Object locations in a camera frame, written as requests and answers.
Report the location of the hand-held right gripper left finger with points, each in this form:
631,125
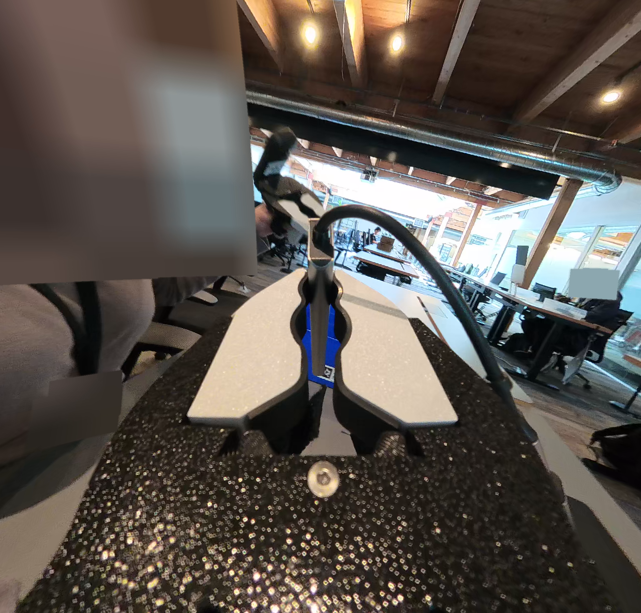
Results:
250,362

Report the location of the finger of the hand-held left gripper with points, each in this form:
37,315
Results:
293,213

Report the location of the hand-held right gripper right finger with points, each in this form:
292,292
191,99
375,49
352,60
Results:
390,367

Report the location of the blue plastic bin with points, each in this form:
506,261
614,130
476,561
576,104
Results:
332,352

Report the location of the person's left hand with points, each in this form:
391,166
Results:
264,222

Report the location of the ceiling projector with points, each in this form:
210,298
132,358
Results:
369,175

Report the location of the grey fabric office chair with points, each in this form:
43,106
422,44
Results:
170,335

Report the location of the wooden office table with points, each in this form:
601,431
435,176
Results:
385,265

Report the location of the round ceiling light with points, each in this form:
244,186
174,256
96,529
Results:
396,42
310,33
611,96

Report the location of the long office desk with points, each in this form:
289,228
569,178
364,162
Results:
551,312

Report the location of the person's torso grey sweater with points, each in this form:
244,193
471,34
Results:
30,332

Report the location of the black backpack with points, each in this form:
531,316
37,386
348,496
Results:
616,447

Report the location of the silver ceiling duct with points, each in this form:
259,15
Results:
400,127

